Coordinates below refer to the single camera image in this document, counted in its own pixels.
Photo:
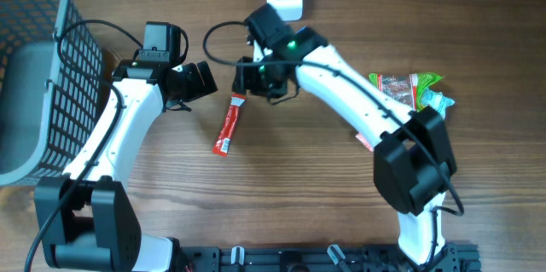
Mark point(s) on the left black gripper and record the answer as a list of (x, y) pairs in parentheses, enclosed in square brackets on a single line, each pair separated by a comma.
[(198, 89)]

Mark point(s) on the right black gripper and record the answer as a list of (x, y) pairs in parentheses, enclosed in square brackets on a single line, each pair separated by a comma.
[(245, 82)]

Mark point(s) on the long red stick sachet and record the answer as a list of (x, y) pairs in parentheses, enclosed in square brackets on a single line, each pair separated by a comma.
[(221, 146)]

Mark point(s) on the red snack sachet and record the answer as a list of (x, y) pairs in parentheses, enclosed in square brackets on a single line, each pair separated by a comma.
[(364, 141)]

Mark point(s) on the green gummy candy bag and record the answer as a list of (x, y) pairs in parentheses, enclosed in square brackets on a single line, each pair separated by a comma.
[(413, 90)]

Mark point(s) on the teal tissue pack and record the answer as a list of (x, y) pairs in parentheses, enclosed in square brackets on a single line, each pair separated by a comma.
[(437, 101)]

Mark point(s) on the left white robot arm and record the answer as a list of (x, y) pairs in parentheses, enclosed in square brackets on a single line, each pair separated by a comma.
[(85, 218)]

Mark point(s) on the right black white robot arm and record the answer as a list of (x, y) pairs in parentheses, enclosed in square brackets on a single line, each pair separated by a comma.
[(413, 158)]

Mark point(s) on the grey plastic mesh basket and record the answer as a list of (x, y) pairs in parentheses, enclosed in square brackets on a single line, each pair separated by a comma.
[(48, 110)]

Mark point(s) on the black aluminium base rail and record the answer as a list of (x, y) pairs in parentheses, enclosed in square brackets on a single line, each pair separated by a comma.
[(370, 258)]

